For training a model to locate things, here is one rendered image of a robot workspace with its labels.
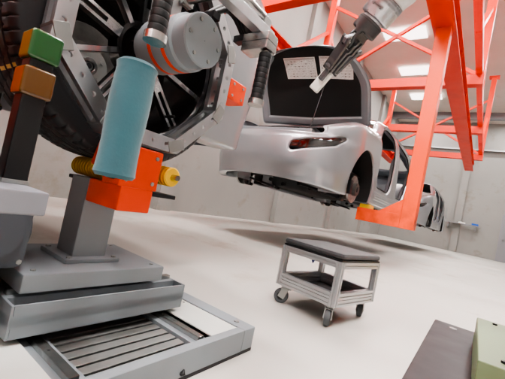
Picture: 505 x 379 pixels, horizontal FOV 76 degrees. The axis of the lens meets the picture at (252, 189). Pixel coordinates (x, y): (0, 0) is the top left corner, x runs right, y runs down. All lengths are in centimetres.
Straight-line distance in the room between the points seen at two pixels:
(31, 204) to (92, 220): 58
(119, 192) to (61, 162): 408
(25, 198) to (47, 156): 441
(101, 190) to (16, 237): 22
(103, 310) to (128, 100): 56
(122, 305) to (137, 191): 33
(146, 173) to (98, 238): 27
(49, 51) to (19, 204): 21
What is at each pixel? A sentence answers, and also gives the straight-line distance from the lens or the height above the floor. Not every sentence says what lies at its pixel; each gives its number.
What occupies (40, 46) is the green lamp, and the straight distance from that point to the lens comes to 55.
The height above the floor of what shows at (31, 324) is 12.
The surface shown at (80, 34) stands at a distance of 147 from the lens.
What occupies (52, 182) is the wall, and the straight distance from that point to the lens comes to 494.
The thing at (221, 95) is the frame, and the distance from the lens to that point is 112.
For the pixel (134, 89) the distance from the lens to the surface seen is 76.
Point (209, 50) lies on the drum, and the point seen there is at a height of 84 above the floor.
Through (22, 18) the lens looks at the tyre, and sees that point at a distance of 91.
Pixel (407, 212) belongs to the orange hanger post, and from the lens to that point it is 424.
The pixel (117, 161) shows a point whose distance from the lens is 74.
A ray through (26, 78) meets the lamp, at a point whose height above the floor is 59.
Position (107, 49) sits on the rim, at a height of 81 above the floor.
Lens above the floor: 49
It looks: 2 degrees up
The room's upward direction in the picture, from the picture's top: 12 degrees clockwise
